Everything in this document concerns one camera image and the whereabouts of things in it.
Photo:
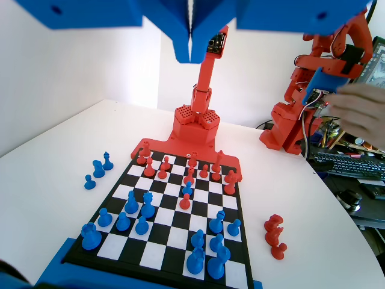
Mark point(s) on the black camera circuit board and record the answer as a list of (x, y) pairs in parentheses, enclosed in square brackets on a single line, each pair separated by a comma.
[(216, 43)]

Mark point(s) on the black and white chessboard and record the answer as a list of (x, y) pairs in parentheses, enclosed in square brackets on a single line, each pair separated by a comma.
[(168, 228)]

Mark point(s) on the blue circuit board holder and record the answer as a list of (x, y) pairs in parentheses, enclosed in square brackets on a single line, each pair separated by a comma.
[(319, 81)]

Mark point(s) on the person's hand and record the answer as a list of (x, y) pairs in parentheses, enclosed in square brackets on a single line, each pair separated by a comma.
[(361, 114)]

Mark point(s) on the red robot arm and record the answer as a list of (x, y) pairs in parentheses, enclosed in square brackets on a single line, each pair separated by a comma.
[(285, 126)]

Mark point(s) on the red queen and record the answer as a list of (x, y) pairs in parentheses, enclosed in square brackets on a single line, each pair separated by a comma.
[(229, 190)]

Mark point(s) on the blue queen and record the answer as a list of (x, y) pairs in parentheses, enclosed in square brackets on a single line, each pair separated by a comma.
[(147, 210)]

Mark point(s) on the red bishop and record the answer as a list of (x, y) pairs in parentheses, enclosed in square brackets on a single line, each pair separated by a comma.
[(149, 171)]

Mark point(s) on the black keyboard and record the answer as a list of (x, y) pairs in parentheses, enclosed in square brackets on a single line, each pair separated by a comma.
[(346, 165)]

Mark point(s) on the computer monitor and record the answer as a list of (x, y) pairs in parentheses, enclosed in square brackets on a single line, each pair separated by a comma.
[(376, 66)]

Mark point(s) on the blue rook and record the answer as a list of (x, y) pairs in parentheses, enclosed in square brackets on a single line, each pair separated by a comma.
[(91, 239), (195, 265)]

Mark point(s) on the black side desk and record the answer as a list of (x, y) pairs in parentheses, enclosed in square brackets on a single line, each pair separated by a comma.
[(373, 216)]

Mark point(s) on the black computer mouse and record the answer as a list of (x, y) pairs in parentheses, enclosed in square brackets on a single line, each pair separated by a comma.
[(349, 198)]

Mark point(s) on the blue knight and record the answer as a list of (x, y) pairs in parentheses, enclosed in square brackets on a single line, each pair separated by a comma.
[(98, 171), (131, 207)]

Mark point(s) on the red knight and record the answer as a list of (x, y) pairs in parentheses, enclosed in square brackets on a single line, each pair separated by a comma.
[(272, 224), (272, 239)]

